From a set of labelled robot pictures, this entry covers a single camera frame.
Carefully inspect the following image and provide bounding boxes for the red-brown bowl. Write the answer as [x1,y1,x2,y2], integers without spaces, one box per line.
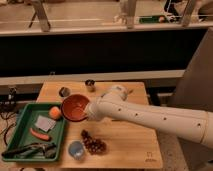
[61,94,89,122]

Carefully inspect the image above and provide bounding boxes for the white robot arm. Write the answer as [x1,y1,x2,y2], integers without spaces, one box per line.
[84,85,213,149]

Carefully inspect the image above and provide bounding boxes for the green plastic tray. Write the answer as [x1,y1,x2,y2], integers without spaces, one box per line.
[2,103,66,162]

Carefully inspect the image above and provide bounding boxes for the small metal cup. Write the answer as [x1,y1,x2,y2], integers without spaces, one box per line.
[85,79,95,92]

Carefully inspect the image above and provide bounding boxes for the grey cup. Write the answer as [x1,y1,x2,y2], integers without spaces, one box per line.
[59,87,70,98]

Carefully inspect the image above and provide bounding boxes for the orange fruit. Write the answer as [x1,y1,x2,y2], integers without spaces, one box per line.
[49,106,62,120]

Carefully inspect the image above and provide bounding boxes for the brown grape bunch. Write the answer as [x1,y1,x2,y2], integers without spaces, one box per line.
[81,130,107,155]

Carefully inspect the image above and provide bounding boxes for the blue small bowl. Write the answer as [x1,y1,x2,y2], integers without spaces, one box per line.
[68,141,84,160]

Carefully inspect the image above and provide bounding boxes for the black cables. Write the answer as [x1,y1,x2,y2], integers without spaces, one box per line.
[0,86,22,148]

